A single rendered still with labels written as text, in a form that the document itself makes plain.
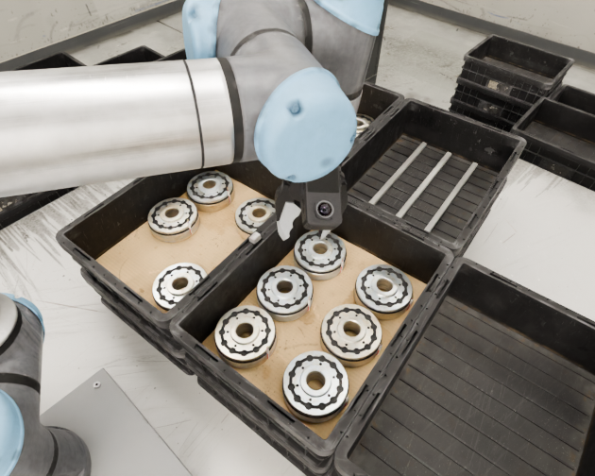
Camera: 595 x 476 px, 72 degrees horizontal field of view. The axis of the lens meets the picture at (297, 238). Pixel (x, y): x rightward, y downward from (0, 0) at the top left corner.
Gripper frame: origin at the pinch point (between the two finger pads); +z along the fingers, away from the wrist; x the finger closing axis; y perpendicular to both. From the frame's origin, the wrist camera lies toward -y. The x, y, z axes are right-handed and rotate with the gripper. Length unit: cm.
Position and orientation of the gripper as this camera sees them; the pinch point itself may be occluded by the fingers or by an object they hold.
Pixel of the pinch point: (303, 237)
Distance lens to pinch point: 63.6
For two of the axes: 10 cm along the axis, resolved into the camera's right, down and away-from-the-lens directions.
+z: -1.2, 6.5, 7.5
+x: -9.8, 0.2, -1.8
